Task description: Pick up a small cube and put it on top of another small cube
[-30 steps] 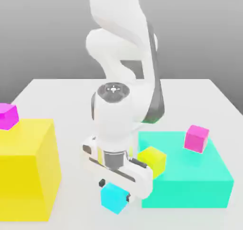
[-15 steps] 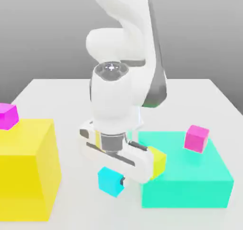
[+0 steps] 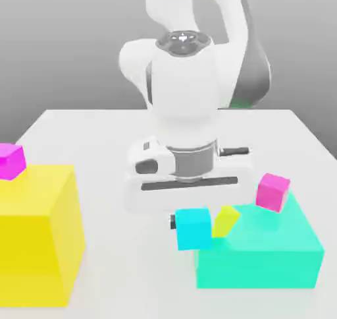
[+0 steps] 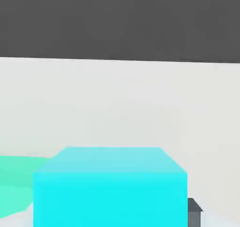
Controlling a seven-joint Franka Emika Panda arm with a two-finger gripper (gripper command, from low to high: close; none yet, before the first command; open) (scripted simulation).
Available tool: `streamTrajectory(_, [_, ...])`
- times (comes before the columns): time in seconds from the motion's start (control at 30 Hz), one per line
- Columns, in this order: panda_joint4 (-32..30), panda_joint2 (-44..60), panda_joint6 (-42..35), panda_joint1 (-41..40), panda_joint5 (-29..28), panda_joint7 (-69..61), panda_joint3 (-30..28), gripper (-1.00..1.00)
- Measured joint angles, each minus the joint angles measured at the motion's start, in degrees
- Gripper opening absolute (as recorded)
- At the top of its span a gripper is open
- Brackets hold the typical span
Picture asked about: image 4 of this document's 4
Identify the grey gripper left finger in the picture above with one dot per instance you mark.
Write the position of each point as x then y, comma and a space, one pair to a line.
22, 219

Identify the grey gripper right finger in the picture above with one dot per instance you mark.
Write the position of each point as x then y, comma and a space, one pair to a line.
194, 215

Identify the small cyan cube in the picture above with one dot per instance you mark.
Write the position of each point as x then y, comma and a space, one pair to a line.
110, 193

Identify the small mint green cube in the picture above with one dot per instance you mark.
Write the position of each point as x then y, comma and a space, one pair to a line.
15, 182

